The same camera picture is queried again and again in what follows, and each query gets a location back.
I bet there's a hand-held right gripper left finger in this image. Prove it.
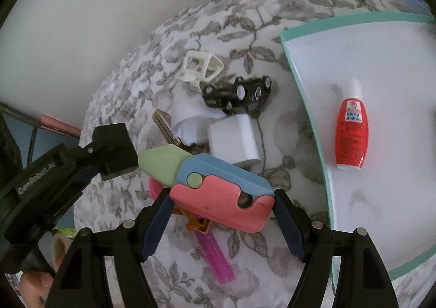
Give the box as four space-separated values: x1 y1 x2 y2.
44 188 175 308

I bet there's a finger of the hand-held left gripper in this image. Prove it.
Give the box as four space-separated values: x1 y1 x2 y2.
89 123 139 181

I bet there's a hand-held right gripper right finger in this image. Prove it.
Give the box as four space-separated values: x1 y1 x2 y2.
273 188 401 308

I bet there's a black silver patterned lighter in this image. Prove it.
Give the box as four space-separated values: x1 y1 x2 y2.
152 109 182 146

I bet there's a pastel plastic toy knife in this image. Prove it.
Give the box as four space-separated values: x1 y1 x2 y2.
138 145 275 234

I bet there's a white tray with teal rim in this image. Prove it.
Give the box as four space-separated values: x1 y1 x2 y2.
279 11 436 290

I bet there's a person's left hand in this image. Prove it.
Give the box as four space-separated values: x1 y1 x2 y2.
19 269 55 306

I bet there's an orange plastic toy piece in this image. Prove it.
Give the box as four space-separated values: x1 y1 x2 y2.
174 206 212 234

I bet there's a pink rod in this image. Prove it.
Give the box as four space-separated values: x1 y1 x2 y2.
38 115 83 137

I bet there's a pink translucent stick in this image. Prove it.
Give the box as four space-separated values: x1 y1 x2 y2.
198 230 236 285

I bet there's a white round cup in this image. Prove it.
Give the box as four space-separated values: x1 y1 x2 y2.
170 97 219 146

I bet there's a white hair claw clip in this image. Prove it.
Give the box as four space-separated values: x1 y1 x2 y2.
176 50 224 91

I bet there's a white charger adapter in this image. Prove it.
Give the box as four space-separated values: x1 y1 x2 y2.
207 114 262 167

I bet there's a red glue bottle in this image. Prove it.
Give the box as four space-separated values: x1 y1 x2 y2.
334 78 370 170

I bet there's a black toy car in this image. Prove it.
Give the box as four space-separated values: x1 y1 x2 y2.
200 76 273 113

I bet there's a grey floral blanket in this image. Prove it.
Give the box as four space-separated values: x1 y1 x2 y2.
73 0 436 308

